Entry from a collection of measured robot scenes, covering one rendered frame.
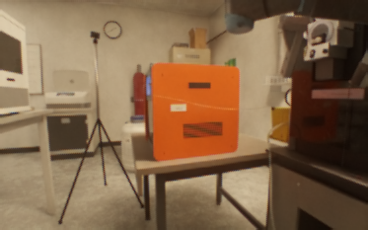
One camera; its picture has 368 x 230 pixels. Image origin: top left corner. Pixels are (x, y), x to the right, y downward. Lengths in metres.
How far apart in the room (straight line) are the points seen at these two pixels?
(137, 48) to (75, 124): 1.87
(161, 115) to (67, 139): 2.68
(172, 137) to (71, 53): 3.42
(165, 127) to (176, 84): 0.19
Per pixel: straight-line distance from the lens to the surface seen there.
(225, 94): 0.89
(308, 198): 0.88
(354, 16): 0.39
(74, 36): 4.10
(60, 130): 3.35
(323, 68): 0.79
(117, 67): 3.88
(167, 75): 0.79
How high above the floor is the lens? 0.99
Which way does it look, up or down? 6 degrees down
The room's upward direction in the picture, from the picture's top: straight up
